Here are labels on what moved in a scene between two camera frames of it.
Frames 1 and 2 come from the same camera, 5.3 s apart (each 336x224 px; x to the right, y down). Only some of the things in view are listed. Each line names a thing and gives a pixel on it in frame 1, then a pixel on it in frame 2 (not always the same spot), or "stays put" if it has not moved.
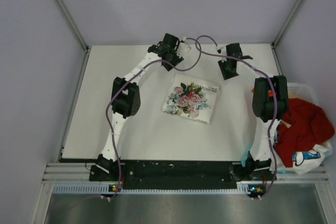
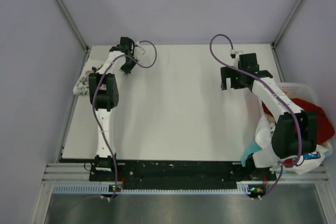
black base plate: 175,174 stays put
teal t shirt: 244,155 stays put
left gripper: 177,59 → 127,70
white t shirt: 191,98 → 82,87
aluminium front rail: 66,172 stays put
